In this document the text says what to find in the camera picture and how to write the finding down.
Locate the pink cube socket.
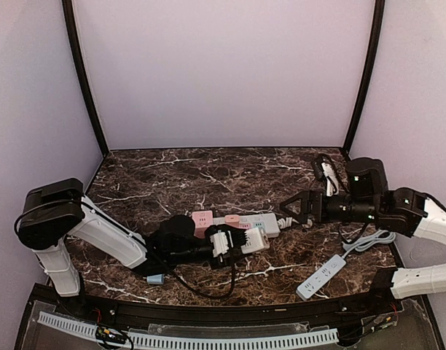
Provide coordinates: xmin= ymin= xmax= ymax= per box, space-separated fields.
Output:
xmin=192 ymin=210 xmax=214 ymax=238

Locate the black front rail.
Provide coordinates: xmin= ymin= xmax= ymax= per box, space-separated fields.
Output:
xmin=85 ymin=293 xmax=394 ymax=327

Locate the pink usb charger plug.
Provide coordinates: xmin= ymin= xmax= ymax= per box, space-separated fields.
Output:
xmin=224 ymin=214 xmax=240 ymax=228

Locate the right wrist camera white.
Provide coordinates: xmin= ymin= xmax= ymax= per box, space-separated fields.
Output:
xmin=311 ymin=154 xmax=340 ymax=197

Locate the white multicolour power strip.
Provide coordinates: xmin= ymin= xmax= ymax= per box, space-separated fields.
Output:
xmin=214 ymin=213 xmax=281 ymax=238

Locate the right black frame post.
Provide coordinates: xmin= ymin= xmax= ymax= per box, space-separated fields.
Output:
xmin=343 ymin=0 xmax=386 ymax=154

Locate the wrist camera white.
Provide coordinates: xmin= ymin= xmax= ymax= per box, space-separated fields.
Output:
xmin=311 ymin=154 xmax=340 ymax=197
xmin=210 ymin=232 xmax=230 ymax=257

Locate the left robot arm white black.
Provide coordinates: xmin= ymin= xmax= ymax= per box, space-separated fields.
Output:
xmin=14 ymin=178 xmax=249 ymax=298

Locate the white power strip cable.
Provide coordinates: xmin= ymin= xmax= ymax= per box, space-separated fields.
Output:
xmin=277 ymin=217 xmax=313 ymax=230

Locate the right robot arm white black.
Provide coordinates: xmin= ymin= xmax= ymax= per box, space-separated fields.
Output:
xmin=279 ymin=157 xmax=446 ymax=300

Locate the grey power strip cable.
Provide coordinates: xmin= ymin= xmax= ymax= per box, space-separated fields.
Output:
xmin=341 ymin=229 xmax=396 ymax=256

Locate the black frame post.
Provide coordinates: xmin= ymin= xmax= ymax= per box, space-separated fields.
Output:
xmin=61 ymin=0 xmax=109 ymax=158
xmin=343 ymin=0 xmax=386 ymax=154

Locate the light blue power strip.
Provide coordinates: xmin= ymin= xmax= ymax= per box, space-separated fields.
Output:
xmin=296 ymin=254 xmax=346 ymax=301

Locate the light blue cable duct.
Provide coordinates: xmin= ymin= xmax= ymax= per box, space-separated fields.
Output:
xmin=38 ymin=311 xmax=340 ymax=349

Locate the left black frame post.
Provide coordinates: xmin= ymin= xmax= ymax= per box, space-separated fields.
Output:
xmin=61 ymin=0 xmax=109 ymax=158

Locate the white cube socket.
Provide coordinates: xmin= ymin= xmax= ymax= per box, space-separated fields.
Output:
xmin=240 ymin=227 xmax=270 ymax=254

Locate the small circuit board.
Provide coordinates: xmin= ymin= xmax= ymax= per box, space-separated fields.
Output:
xmin=95 ymin=325 xmax=128 ymax=343

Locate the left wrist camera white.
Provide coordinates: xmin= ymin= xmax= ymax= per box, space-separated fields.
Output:
xmin=210 ymin=232 xmax=230 ymax=257

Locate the blue usb charger plug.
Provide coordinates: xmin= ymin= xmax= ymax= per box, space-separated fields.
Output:
xmin=146 ymin=274 xmax=164 ymax=285

